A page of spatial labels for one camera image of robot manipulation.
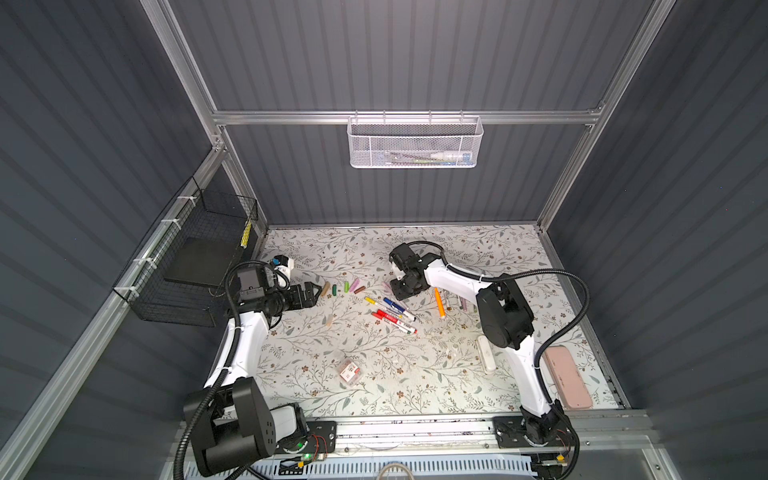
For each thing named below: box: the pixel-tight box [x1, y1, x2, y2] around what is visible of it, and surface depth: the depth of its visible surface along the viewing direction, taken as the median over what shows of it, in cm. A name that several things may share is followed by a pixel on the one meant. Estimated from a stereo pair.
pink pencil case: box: [542, 345, 593, 409], surface depth 81 cm
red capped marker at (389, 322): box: [371, 311, 412, 335], surface depth 95 cm
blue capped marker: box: [383, 297, 417, 322], surface depth 98 cm
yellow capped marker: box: [364, 296, 403, 319], surface depth 98 cm
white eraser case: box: [476, 335, 497, 375], surface depth 84 cm
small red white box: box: [336, 358, 363, 386], surface depth 84 cm
